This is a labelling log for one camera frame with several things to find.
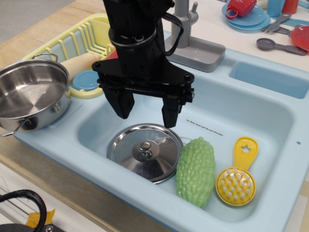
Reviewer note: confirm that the yellow dish rack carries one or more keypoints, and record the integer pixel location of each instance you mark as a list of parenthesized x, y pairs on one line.
[(88, 36)]

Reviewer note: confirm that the cream toy rolling pin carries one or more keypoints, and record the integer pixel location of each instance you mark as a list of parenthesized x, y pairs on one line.
[(80, 63)]

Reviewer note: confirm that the green bitter melon toy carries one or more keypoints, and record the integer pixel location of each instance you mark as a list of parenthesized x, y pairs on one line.
[(195, 172)]

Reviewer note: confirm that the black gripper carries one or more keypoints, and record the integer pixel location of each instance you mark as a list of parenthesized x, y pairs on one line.
[(142, 68)]

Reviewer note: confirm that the grey toy faucet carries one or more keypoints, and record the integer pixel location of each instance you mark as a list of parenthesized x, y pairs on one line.
[(191, 51)]

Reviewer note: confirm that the stacked blue toy plates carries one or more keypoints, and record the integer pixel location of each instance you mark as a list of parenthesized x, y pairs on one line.
[(257, 19)]

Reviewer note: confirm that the red toy cup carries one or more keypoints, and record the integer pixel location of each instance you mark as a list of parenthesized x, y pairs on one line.
[(239, 8)]

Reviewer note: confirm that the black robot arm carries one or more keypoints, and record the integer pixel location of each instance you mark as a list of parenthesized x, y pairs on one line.
[(139, 19)]

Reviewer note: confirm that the grey toy spoon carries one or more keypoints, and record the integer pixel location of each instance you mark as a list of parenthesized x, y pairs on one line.
[(268, 44)]

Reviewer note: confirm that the yellow tape piece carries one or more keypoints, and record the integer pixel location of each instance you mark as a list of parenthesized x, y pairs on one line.
[(33, 219)]

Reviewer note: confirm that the blue toy cup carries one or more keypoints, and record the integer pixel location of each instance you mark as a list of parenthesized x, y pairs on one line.
[(274, 7)]

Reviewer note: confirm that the yellow dish brush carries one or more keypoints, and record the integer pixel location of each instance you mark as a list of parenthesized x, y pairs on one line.
[(235, 185)]

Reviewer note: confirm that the blue toy plate in rack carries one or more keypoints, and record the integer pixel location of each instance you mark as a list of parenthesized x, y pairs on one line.
[(86, 80)]

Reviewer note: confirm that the light blue toy sink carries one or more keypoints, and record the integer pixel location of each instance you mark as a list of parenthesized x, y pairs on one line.
[(244, 96)]

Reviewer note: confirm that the red toy piece in rack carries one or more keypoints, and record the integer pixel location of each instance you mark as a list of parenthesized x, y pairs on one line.
[(112, 55)]

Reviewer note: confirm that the red toy tumbler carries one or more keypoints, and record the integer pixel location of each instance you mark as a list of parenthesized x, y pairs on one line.
[(290, 6)]

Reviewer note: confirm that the red toy plate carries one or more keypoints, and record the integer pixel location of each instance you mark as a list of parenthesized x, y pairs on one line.
[(300, 37)]

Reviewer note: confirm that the stainless steel pot lid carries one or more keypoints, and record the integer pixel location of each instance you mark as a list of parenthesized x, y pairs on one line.
[(149, 150)]

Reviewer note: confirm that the grey toy fork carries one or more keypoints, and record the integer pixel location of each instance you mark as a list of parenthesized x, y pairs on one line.
[(275, 26)]

